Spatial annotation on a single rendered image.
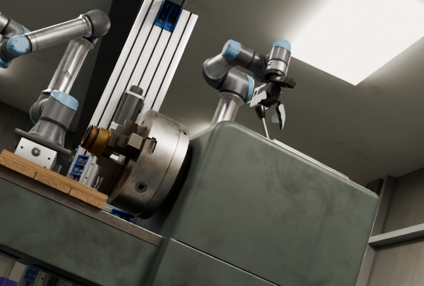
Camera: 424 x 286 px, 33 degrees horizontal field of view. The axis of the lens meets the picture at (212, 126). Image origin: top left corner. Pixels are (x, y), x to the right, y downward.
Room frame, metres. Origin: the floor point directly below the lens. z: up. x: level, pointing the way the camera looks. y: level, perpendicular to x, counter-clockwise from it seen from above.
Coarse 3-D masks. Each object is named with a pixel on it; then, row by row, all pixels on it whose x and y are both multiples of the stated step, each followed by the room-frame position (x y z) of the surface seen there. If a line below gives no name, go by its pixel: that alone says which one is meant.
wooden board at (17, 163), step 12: (0, 156) 1.84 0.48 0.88; (12, 156) 1.84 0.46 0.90; (12, 168) 1.85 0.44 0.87; (24, 168) 1.86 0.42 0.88; (36, 168) 1.86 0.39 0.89; (36, 180) 1.87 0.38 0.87; (48, 180) 1.87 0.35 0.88; (60, 180) 1.88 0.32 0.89; (72, 180) 1.89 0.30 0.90; (72, 192) 1.89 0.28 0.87; (84, 192) 1.90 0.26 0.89; (96, 192) 1.91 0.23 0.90; (96, 204) 1.91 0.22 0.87
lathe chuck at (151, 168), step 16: (144, 128) 2.04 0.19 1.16; (160, 128) 1.98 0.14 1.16; (176, 128) 2.01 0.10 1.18; (160, 144) 1.97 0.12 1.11; (176, 144) 1.99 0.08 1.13; (128, 160) 2.15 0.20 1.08; (144, 160) 1.96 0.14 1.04; (160, 160) 1.97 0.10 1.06; (128, 176) 1.99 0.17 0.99; (144, 176) 1.98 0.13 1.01; (160, 176) 1.99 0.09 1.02; (112, 192) 2.12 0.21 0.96; (128, 192) 2.02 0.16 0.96; (144, 192) 2.01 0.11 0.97; (128, 208) 2.09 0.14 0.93
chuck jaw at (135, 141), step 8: (112, 136) 2.03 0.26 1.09; (120, 136) 2.01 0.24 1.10; (128, 136) 2.01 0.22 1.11; (136, 136) 1.97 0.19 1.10; (112, 144) 2.03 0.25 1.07; (120, 144) 2.00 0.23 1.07; (128, 144) 1.96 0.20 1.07; (136, 144) 1.97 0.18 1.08; (144, 144) 1.96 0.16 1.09; (152, 144) 1.97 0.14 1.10; (120, 152) 2.05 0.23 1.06; (128, 152) 2.03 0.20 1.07; (136, 152) 2.00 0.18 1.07
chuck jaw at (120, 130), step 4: (128, 120) 2.15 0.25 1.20; (124, 124) 2.15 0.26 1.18; (128, 124) 2.14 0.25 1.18; (132, 124) 2.15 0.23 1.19; (136, 124) 2.16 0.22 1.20; (112, 128) 2.10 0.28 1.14; (116, 128) 2.13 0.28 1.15; (120, 128) 2.12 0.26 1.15; (124, 128) 2.13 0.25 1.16; (128, 128) 2.13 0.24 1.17; (132, 128) 2.14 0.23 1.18; (136, 128) 2.15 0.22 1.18; (112, 132) 2.09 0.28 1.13; (116, 132) 2.10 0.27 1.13; (120, 132) 2.11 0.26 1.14; (124, 132) 2.12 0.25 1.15; (128, 132) 2.13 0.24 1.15; (132, 132) 2.13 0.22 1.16
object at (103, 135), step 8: (88, 128) 2.07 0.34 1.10; (96, 128) 2.04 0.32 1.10; (88, 136) 2.03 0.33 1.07; (96, 136) 2.04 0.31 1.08; (104, 136) 2.04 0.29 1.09; (80, 144) 2.09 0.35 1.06; (88, 144) 2.04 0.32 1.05; (96, 144) 2.04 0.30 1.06; (104, 144) 2.04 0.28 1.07; (96, 152) 2.06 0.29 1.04; (104, 152) 2.07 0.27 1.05; (112, 152) 2.07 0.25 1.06
